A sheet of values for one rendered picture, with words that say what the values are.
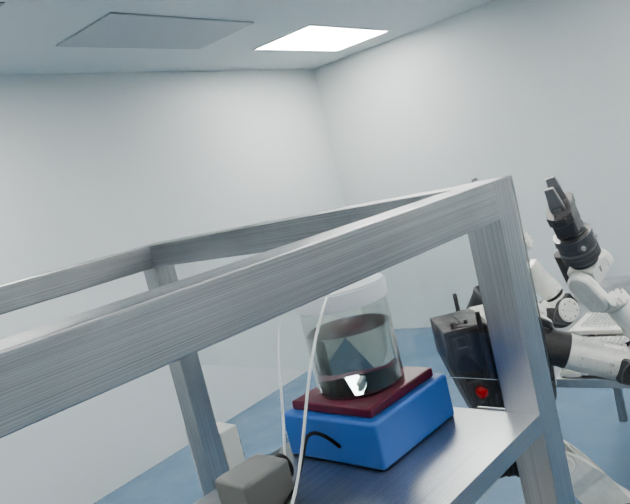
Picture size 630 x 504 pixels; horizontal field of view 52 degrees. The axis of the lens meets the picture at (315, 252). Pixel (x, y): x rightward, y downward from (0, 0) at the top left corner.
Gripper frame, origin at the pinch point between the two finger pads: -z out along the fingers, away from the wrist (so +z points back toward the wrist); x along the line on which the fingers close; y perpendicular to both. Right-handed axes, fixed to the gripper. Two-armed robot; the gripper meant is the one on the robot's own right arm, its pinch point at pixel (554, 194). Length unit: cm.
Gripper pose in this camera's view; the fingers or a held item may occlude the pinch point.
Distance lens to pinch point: 155.7
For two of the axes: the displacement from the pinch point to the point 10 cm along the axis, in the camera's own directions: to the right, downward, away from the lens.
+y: 8.0, -2.6, -5.4
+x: 3.3, -5.6, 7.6
